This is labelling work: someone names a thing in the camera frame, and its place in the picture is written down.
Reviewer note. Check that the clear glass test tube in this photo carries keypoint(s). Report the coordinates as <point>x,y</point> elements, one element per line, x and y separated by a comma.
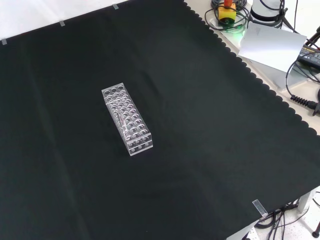
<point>122,122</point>

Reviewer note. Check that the clear acrylic test tube rack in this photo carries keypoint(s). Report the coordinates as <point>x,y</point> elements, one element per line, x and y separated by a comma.
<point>130,140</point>

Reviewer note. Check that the black bench cloth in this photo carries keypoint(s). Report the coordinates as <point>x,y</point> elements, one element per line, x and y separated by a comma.
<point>175,100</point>

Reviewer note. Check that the grey tape piece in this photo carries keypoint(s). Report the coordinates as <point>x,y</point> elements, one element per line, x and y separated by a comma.
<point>115,6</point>
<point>62,23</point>
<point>4,41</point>

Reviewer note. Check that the yellow emergency stop button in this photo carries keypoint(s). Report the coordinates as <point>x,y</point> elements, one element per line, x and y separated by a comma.
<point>226,13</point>

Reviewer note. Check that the pale grey board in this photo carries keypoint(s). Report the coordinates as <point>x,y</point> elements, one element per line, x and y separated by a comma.
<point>270,47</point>

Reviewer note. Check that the clear tape strip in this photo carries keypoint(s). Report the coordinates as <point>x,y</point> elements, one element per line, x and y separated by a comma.
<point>259,207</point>

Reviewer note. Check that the black power adapter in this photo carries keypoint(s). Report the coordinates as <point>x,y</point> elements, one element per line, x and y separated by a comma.
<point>310,56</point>

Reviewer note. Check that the black tripod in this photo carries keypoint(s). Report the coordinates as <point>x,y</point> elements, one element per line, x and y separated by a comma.
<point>314,37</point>

